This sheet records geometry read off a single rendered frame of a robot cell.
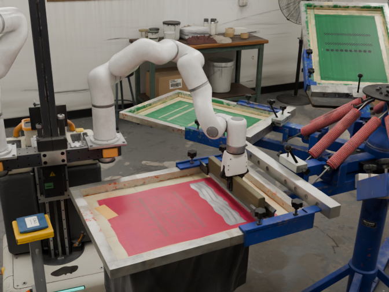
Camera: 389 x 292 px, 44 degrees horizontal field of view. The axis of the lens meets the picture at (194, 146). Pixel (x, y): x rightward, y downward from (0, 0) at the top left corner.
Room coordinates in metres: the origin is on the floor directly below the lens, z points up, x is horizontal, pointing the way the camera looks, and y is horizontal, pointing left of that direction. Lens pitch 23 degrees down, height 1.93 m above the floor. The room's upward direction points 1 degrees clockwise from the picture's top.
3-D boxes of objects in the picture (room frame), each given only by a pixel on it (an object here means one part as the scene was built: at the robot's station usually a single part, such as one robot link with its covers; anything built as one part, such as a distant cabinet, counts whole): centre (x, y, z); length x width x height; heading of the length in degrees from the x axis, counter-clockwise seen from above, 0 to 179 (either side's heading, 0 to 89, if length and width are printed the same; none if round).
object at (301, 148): (2.45, -0.40, 0.90); 1.24 x 0.06 x 0.06; 56
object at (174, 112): (2.61, -0.16, 1.05); 1.08 x 0.61 x 0.23; 56
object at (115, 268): (1.64, 0.03, 0.97); 0.79 x 0.58 x 0.04; 116
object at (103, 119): (1.91, 0.39, 1.21); 0.16 x 0.13 x 0.15; 21
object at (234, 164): (1.73, -0.16, 1.12); 0.10 x 0.07 x 0.11; 116
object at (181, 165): (1.99, -0.06, 0.97); 0.30 x 0.05 x 0.07; 116
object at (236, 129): (1.75, -0.13, 1.25); 0.15 x 0.10 x 0.11; 73
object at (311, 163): (1.89, -0.47, 1.02); 0.17 x 0.06 x 0.05; 116
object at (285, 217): (1.50, -0.31, 0.98); 0.30 x 0.05 x 0.07; 116
